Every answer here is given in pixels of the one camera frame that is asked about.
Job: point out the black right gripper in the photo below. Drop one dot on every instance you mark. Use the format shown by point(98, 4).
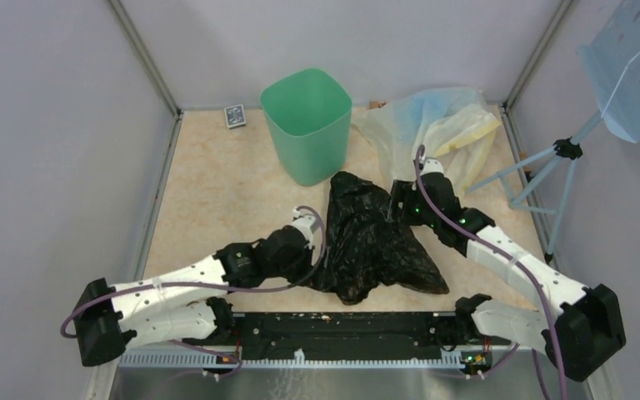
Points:
point(403, 192)

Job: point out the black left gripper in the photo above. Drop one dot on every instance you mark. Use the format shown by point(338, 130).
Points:
point(307, 272)

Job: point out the black trash bag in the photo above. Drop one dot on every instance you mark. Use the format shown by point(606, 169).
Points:
point(364, 250)

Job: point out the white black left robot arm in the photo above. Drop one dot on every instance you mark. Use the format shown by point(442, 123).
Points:
point(109, 319)

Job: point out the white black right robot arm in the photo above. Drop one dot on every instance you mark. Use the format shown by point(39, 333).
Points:
point(577, 327)

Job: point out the green plastic trash bin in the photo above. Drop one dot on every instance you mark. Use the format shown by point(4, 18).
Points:
point(308, 115)

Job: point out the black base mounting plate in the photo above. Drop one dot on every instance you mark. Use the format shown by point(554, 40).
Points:
point(333, 335)

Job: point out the translucent white plastic bag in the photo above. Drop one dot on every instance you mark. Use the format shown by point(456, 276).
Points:
point(454, 124)

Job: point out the light blue tripod stand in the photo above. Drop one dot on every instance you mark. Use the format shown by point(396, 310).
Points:
point(563, 150)

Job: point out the light blue perforated panel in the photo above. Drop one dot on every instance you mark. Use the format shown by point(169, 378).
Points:
point(612, 64)

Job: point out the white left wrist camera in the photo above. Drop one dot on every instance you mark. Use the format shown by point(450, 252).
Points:
point(306, 220)

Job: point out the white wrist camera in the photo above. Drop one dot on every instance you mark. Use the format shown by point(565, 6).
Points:
point(430, 165)
point(306, 220)

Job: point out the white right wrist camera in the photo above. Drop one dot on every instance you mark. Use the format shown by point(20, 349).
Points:
point(430, 165)

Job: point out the white cable duct strip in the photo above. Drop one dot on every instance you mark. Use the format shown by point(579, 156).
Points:
point(169, 357)

